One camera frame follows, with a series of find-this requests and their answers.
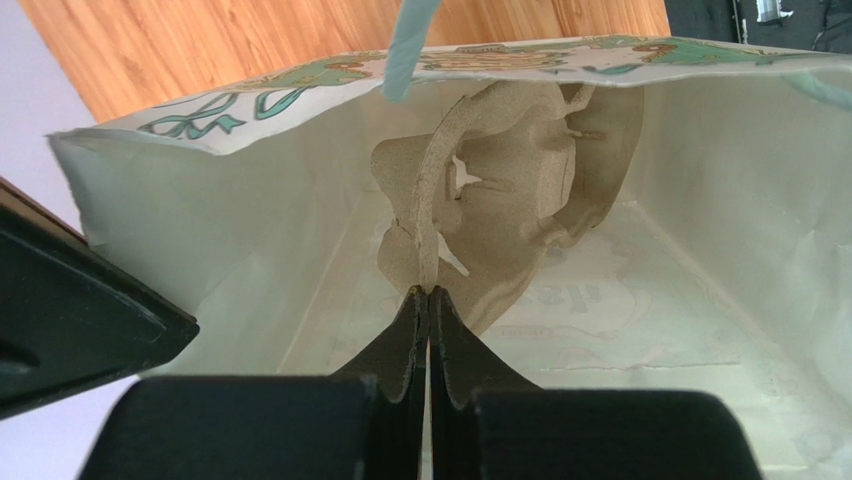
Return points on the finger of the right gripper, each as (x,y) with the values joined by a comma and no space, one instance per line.
(70,320)

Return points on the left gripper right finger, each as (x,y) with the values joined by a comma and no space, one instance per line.
(490,422)

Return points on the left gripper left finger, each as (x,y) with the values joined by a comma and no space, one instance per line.
(363,421)

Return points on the green paper gift bag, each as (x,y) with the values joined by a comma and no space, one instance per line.
(723,266)

